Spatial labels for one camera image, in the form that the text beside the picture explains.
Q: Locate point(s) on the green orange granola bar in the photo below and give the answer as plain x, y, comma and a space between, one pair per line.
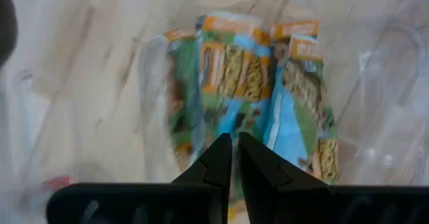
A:
295, 29
295, 123
234, 69
184, 83

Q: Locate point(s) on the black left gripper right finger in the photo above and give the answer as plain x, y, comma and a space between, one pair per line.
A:
318, 205

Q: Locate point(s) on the clear plastic bin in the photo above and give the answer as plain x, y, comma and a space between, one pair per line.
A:
368, 133

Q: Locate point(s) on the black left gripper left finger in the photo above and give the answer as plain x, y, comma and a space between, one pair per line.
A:
140, 204

